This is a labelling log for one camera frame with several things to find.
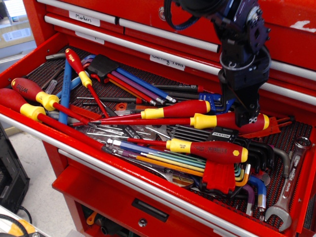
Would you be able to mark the red yellow Wiha screwdriver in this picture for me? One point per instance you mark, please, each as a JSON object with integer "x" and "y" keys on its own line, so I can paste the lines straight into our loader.
{"x": 32, "y": 91}

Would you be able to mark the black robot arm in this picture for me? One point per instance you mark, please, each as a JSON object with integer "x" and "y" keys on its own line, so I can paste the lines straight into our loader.
{"x": 245, "y": 60}

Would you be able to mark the black equipment box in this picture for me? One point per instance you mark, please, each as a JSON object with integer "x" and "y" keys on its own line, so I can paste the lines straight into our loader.
{"x": 14, "y": 182}

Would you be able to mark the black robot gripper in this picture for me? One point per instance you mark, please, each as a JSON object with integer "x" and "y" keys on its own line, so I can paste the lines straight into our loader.
{"x": 242, "y": 82}

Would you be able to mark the red yellow screwdriver middle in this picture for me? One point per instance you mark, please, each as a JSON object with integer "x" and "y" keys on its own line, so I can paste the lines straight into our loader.
{"x": 184, "y": 109}

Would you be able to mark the Tekton black hex key set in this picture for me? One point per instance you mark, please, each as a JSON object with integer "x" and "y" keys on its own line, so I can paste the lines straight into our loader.
{"x": 260, "y": 155}

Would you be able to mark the blue holder hex keys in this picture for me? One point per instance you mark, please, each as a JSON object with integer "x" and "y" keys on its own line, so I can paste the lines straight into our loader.
{"x": 216, "y": 103}

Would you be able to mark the orange plastic key holder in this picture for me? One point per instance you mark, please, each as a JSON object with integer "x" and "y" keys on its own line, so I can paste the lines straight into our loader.
{"x": 273, "y": 128}

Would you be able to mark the small red yellow screwdriver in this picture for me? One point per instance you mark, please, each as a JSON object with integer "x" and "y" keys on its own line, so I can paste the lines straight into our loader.
{"x": 75, "y": 62}

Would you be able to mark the large red yellow screwdriver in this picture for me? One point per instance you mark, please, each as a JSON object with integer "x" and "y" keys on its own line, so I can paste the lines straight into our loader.
{"x": 198, "y": 121}

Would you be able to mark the blue handled tool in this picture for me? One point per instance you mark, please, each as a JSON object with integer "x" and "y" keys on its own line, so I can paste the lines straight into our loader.
{"x": 65, "y": 93}

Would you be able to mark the red yellow screwdriver front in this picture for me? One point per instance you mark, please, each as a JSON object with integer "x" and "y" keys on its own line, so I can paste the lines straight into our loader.
{"x": 216, "y": 151}

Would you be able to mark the long red yellow screwdriver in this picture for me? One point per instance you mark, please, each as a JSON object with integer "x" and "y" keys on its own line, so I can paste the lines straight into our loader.
{"x": 14, "y": 101}

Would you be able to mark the red tool chest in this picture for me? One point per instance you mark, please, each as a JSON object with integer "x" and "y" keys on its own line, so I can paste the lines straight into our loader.
{"x": 129, "y": 32}

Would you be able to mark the black red precision screwdriver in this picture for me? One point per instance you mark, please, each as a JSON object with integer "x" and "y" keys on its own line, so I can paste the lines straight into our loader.
{"x": 184, "y": 88}

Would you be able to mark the Cutting Tools label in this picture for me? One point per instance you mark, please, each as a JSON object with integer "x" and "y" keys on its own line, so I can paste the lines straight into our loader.
{"x": 168, "y": 63}

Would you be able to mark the red holder colored hex keys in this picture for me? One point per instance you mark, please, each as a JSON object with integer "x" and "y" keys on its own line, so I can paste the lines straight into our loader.
{"x": 223, "y": 178}

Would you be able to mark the silver combination wrench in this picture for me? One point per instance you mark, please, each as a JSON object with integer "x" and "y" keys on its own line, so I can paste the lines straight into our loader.
{"x": 281, "y": 208}

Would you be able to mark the black holder colored hex keys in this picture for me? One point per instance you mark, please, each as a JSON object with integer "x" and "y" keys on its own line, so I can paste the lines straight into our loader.
{"x": 104, "y": 70}

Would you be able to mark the silver chest lock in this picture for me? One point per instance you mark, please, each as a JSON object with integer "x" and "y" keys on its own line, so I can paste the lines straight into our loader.
{"x": 161, "y": 13}

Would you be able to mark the Markers label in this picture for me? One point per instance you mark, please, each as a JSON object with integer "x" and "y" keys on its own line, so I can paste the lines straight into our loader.
{"x": 84, "y": 18}

